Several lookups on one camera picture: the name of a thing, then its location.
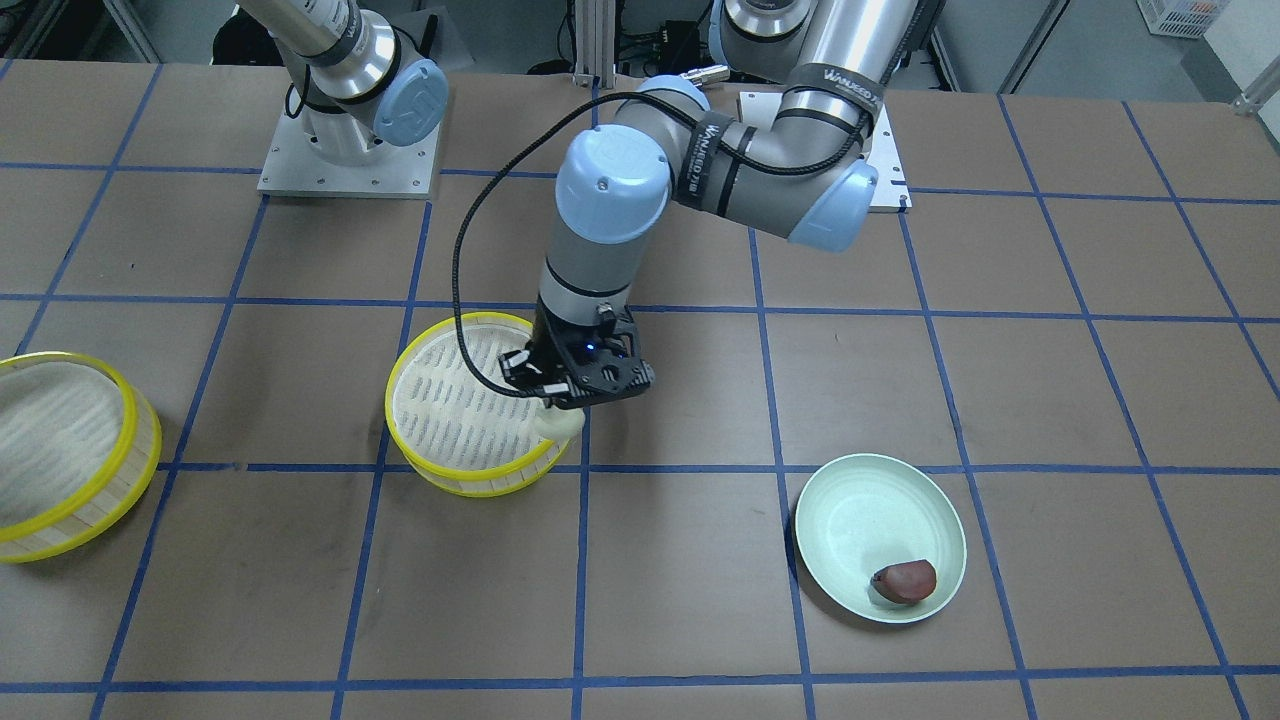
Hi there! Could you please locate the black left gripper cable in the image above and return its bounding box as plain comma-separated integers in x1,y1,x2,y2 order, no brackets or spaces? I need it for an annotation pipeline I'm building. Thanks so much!
452,96,641,401

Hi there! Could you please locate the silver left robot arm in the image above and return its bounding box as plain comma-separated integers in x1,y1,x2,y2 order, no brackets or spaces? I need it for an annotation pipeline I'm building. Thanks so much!
499,1,928,409

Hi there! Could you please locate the white rectangular bun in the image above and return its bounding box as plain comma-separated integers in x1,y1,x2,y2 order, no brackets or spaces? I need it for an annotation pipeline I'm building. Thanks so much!
531,404,586,442

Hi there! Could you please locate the yellow steamer basket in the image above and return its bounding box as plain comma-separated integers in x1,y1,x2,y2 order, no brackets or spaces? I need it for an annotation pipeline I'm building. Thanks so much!
1,351,163,564
384,319,581,498

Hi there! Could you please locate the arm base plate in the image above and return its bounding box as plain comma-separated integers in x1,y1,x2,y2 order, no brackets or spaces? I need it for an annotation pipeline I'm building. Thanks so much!
739,90,913,213
257,108,442,200

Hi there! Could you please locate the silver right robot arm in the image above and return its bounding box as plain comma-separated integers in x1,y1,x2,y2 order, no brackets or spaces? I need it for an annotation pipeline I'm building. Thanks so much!
238,1,451,168

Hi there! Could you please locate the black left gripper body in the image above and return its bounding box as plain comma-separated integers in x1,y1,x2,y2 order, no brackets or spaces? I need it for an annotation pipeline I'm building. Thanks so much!
499,305,657,409

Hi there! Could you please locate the brown half-round bun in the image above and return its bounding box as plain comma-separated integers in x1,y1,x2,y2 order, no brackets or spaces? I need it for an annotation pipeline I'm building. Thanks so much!
870,559,938,605

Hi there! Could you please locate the mint green plate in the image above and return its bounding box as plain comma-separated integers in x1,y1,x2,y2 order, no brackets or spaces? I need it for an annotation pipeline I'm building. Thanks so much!
792,454,968,624

